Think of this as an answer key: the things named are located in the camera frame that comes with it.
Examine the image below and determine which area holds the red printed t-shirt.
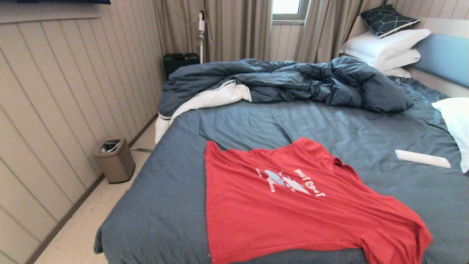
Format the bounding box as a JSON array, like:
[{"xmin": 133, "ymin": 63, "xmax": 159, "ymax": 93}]
[{"xmin": 204, "ymin": 137, "xmax": 433, "ymax": 264}]

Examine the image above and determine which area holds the dark blue duvet white lining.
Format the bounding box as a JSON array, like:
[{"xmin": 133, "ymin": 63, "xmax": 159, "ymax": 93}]
[{"xmin": 155, "ymin": 56, "xmax": 414, "ymax": 143}]

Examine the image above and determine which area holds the black hard case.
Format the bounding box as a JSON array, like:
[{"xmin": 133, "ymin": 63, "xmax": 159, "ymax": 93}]
[{"xmin": 163, "ymin": 53, "xmax": 200, "ymax": 79}]

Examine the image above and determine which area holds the wide beige curtain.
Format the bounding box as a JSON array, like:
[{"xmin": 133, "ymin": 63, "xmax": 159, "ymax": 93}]
[{"xmin": 153, "ymin": 0, "xmax": 273, "ymax": 63}]

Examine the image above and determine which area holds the white stick vacuum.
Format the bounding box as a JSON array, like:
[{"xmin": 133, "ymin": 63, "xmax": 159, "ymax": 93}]
[{"xmin": 198, "ymin": 11, "xmax": 205, "ymax": 63}]

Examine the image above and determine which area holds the bronze trash bin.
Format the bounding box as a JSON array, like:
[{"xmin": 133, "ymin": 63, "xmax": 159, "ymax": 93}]
[{"xmin": 92, "ymin": 137, "xmax": 136, "ymax": 184}]

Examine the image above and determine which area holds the narrow beige curtain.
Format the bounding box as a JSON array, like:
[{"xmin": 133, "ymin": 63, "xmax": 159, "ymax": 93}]
[{"xmin": 295, "ymin": 0, "xmax": 387, "ymax": 63}]

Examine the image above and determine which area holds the flat white pillow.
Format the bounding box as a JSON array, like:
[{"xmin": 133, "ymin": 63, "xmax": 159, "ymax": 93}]
[{"xmin": 381, "ymin": 67, "xmax": 412, "ymax": 78}]

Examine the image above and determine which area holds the large white pillow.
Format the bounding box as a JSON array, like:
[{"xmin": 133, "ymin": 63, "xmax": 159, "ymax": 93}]
[{"xmin": 341, "ymin": 29, "xmax": 432, "ymax": 66}]

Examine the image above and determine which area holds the medium white pillow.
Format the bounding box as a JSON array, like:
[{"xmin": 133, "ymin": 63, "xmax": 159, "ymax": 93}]
[{"xmin": 374, "ymin": 48, "xmax": 421, "ymax": 72}]

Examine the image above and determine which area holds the dark geometric patterned cushion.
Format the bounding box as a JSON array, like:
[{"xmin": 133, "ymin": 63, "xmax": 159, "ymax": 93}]
[{"xmin": 360, "ymin": 4, "xmax": 421, "ymax": 39}]

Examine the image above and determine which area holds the long white remote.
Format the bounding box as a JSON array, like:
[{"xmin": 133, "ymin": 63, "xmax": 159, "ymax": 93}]
[{"xmin": 395, "ymin": 149, "xmax": 451, "ymax": 169}]

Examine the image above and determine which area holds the blue headboard cushion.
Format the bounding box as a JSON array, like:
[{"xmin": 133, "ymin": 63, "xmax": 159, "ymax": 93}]
[{"xmin": 413, "ymin": 33, "xmax": 469, "ymax": 88}]

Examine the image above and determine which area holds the white pillow at bed edge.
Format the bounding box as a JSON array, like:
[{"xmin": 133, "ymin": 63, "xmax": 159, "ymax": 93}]
[{"xmin": 431, "ymin": 97, "xmax": 469, "ymax": 173}]

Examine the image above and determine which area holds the beige headboard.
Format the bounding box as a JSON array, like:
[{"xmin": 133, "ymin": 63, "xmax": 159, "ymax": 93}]
[{"xmin": 346, "ymin": 15, "xmax": 469, "ymax": 98}]

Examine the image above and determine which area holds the window with grey frame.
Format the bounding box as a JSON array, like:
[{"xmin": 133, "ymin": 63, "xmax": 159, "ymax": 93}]
[{"xmin": 272, "ymin": 0, "xmax": 310, "ymax": 24}]

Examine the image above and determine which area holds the dark wall screen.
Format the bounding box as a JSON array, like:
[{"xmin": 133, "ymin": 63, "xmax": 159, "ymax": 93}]
[{"xmin": 16, "ymin": 0, "xmax": 111, "ymax": 5}]

